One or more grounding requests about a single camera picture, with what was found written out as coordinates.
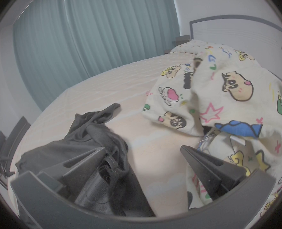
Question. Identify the white printed pillow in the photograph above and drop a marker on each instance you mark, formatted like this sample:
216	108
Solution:
191	47

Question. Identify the blue-green curtain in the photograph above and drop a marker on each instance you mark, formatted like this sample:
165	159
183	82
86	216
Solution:
121	27
43	56

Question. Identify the white printed pyjama top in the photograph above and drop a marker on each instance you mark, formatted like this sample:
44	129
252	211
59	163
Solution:
227	99

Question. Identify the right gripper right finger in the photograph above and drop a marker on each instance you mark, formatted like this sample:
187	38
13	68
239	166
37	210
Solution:
215	173

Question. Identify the bed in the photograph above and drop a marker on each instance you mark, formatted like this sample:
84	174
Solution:
107	80

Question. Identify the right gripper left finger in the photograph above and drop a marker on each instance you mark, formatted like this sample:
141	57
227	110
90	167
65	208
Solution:
83	173

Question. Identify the black T-shirt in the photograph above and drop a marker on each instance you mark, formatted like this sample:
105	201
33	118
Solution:
83	137

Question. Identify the grey bedside table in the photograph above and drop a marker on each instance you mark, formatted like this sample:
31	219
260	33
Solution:
182	40

